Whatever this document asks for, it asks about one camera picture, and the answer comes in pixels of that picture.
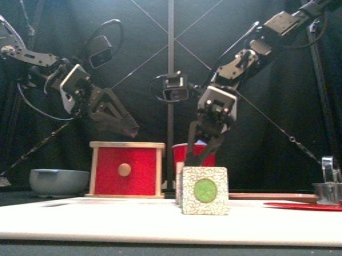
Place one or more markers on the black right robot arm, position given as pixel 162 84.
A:
pixel 248 56

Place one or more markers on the white cutting board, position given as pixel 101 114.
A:
pixel 133 220

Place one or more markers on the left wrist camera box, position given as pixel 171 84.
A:
pixel 100 51

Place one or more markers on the pink rectangular plate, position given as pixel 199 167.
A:
pixel 271 197

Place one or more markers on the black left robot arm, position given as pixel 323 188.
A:
pixel 31 56

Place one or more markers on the grey bowl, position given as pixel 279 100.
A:
pixel 57 182

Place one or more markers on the toy sushi roll piece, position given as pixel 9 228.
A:
pixel 179 183
pixel 204 190

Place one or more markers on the red toy knife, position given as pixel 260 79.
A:
pixel 307 206

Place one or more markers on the black side frame post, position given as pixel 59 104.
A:
pixel 321 100

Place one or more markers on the black vertical frame pole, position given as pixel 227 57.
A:
pixel 170 40

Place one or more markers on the red plastic cup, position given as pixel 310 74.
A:
pixel 182 154

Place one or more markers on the camera mounted on pole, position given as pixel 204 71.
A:
pixel 174 87

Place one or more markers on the red wooden toy box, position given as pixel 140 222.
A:
pixel 127 170

